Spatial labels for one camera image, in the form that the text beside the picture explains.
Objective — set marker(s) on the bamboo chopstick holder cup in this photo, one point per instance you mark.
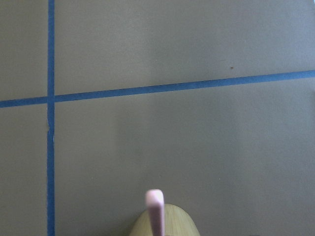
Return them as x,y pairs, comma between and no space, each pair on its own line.
177,223

